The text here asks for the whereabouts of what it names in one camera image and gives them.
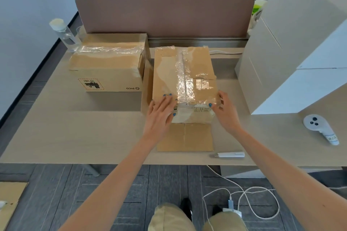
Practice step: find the mauve desk divider panel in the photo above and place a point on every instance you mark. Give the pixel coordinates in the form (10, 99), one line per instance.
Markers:
(162, 14)

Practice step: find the person's left forearm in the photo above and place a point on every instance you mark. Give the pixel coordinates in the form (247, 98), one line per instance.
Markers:
(108, 187)

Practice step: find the black striped shoe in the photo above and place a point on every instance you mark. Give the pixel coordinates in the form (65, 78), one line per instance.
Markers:
(217, 210)
(186, 207)

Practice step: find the white round floor object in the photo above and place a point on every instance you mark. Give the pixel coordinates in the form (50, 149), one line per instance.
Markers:
(232, 212)

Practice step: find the green tissue pack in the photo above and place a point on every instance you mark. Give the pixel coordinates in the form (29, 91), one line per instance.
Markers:
(257, 8)

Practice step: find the white utility knife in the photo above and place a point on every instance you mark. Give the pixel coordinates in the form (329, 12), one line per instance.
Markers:
(230, 154)

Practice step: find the brown cardboard box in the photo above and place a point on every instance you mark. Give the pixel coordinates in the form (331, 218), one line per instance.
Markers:
(10, 201)
(165, 76)
(103, 65)

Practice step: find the clear bottle white cap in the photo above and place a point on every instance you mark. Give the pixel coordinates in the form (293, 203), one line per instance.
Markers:
(65, 36)

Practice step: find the person's right forearm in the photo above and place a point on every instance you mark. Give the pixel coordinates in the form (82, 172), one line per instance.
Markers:
(284, 182)

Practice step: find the small clear glass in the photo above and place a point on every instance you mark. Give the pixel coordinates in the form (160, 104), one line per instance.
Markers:
(81, 33)

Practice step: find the person's right hand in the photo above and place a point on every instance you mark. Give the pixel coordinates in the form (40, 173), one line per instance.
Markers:
(227, 117)

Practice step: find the white handheld controller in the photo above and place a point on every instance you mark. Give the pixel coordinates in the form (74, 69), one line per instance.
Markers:
(314, 124)

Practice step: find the person's left hand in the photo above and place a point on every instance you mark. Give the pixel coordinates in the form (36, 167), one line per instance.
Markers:
(160, 119)

